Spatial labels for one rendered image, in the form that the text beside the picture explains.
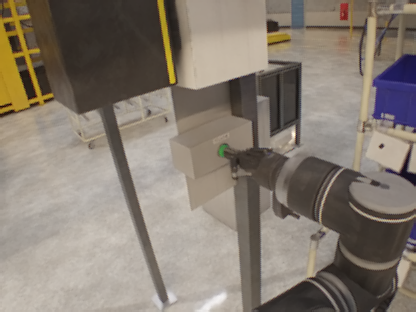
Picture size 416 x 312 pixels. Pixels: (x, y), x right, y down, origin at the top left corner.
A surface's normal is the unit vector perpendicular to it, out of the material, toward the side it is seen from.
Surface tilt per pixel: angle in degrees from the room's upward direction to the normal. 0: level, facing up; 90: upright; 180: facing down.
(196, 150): 90
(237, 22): 90
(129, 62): 90
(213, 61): 90
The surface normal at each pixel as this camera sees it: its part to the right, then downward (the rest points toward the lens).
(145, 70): 0.64, 0.29
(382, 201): -0.17, -0.84
